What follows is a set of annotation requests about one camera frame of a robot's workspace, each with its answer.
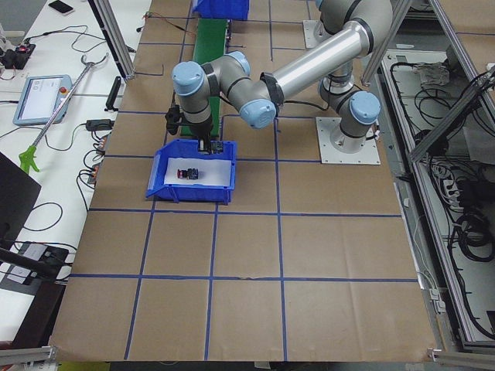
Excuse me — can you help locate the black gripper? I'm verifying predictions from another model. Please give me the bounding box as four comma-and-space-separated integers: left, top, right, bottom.
165, 104, 213, 153

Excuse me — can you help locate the yellow push button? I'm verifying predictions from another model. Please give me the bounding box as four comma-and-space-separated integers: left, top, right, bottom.
210, 141, 224, 154

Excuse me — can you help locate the red push button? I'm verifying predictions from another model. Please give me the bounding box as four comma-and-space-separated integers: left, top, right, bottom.
177, 168, 200, 180

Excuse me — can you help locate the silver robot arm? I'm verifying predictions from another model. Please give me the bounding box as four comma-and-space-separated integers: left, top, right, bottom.
166, 1, 393, 153

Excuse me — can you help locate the left blue plastic bin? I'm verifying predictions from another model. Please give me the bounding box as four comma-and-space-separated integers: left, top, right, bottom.
145, 139, 237, 204

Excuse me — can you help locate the blue plastic bin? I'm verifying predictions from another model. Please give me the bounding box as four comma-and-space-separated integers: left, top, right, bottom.
145, 139, 237, 204
193, 0, 250, 20

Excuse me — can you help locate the black power adapter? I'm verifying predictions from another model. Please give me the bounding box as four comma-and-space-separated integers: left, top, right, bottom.
85, 119, 114, 131

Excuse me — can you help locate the green conveyor belt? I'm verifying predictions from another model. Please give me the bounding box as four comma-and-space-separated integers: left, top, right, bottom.
179, 18, 229, 140

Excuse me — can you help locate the right blue plastic bin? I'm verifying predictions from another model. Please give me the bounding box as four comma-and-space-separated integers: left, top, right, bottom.
193, 0, 250, 20

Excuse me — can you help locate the teach pendant tablet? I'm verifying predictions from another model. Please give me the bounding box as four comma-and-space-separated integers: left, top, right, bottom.
12, 74, 73, 126

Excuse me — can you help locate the reacher grabber tool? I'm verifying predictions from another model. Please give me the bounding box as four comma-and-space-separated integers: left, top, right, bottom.
19, 53, 109, 174

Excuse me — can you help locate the black smartphone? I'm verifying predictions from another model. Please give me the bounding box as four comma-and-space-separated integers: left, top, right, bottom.
48, 0, 74, 15

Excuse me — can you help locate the black handle bar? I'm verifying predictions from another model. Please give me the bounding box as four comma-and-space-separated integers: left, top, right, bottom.
104, 76, 121, 111

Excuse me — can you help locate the red wire with connector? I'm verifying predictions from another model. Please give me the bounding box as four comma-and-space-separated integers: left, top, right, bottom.
141, 12, 198, 38

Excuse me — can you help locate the aluminium frame post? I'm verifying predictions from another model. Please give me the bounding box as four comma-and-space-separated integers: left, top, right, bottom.
89, 0, 135, 80

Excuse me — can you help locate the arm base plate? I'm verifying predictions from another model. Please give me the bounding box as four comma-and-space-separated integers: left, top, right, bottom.
316, 117, 381, 165
302, 20, 332, 49

